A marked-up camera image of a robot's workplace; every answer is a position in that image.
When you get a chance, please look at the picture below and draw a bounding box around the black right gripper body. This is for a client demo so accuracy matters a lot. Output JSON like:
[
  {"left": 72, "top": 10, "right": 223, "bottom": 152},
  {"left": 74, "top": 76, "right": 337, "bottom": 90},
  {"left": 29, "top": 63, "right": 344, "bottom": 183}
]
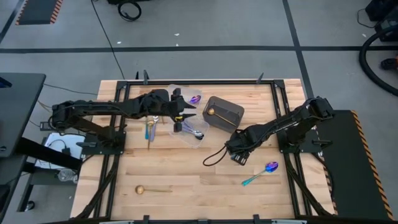
[{"left": 229, "top": 149, "right": 250, "bottom": 167}]

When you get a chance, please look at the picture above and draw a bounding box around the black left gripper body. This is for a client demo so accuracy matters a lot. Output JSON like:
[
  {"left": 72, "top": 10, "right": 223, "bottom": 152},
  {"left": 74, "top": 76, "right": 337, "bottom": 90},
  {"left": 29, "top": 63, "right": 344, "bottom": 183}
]
[{"left": 168, "top": 88, "right": 187, "bottom": 133}]

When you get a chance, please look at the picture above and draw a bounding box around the lavender handled steel spoon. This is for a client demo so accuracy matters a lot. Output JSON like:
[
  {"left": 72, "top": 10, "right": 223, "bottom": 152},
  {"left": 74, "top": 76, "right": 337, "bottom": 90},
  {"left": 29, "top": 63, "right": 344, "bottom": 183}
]
[
  {"left": 186, "top": 124, "right": 205, "bottom": 141},
  {"left": 151, "top": 115, "right": 160, "bottom": 143},
  {"left": 181, "top": 122, "right": 203, "bottom": 139}
]

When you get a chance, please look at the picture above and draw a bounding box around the clear plastic bin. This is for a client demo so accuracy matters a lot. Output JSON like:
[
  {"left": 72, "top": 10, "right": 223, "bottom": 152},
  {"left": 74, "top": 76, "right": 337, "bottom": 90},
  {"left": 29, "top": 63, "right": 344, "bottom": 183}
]
[
  {"left": 167, "top": 83, "right": 203, "bottom": 110},
  {"left": 169, "top": 114, "right": 210, "bottom": 149}
]

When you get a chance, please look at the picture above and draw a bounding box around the grey plastic bin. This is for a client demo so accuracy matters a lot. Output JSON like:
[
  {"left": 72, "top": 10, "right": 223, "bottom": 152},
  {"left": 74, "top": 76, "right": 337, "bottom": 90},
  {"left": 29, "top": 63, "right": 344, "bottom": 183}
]
[{"left": 202, "top": 95, "right": 245, "bottom": 128}]

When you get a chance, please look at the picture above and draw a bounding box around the white paper sheet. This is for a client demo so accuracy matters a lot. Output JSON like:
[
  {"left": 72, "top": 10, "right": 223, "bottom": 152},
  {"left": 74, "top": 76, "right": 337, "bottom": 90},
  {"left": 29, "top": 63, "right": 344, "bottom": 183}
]
[{"left": 34, "top": 132, "right": 87, "bottom": 171}]

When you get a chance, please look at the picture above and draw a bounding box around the black platform hazard edge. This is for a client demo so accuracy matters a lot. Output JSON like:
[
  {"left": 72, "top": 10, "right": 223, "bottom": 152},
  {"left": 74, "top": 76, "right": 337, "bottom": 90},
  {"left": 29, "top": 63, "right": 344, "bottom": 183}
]
[{"left": 316, "top": 108, "right": 396, "bottom": 222}]

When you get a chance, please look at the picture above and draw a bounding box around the clear plastic bottle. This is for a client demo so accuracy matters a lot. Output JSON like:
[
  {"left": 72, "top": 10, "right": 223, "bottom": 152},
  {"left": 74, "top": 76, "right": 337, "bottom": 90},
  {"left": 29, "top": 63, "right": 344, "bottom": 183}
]
[{"left": 57, "top": 168, "right": 79, "bottom": 184}]

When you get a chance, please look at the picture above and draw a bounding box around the black desk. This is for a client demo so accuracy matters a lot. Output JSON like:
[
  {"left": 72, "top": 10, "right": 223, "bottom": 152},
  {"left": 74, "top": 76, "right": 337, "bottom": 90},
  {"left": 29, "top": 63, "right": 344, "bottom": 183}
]
[{"left": 0, "top": 72, "right": 84, "bottom": 224}]

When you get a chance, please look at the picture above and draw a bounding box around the hazard striped floor mat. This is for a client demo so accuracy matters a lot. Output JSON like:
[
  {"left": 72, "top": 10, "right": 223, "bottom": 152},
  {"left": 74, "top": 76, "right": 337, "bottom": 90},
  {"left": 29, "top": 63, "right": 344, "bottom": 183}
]
[{"left": 15, "top": 0, "right": 65, "bottom": 26}]

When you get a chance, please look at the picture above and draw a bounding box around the black floor equipment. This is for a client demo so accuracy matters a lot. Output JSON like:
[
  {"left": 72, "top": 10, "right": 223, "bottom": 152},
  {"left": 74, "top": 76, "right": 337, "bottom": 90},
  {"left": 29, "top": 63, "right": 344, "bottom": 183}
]
[{"left": 365, "top": 0, "right": 398, "bottom": 43}]

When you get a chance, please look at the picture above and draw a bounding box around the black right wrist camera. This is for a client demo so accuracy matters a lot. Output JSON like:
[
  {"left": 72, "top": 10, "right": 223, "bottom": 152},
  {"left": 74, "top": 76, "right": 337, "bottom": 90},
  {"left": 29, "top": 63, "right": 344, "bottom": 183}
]
[{"left": 226, "top": 129, "right": 249, "bottom": 150}]

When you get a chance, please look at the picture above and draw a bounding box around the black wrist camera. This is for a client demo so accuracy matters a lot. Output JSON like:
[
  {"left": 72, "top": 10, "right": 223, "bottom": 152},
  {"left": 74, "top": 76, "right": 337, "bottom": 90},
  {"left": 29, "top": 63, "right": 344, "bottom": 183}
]
[
  {"left": 146, "top": 88, "right": 171, "bottom": 108},
  {"left": 226, "top": 129, "right": 249, "bottom": 150}
]

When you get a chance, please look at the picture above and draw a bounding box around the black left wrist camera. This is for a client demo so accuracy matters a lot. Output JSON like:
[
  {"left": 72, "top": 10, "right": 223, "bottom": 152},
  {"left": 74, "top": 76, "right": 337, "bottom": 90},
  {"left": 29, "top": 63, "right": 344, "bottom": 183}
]
[{"left": 146, "top": 88, "right": 171, "bottom": 108}]

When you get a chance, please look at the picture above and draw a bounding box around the black hose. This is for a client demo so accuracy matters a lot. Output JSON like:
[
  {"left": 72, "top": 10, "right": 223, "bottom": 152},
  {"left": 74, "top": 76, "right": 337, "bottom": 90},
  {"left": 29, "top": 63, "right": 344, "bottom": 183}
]
[{"left": 358, "top": 24, "right": 398, "bottom": 98}]

